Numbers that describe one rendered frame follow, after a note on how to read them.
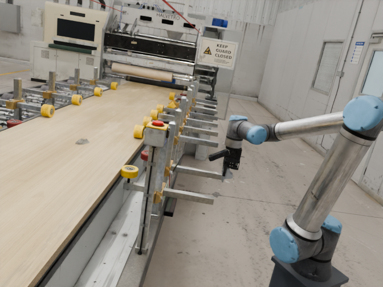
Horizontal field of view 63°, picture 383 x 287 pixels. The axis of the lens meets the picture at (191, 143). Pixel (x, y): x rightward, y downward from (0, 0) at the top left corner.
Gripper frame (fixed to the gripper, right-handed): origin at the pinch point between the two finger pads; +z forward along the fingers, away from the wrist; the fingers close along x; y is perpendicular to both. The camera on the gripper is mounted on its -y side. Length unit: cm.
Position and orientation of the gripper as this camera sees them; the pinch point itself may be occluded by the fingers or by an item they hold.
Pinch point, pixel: (221, 179)
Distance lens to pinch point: 175.3
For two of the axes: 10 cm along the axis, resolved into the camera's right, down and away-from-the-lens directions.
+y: 9.8, 1.7, -0.2
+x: 0.8, -2.9, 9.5
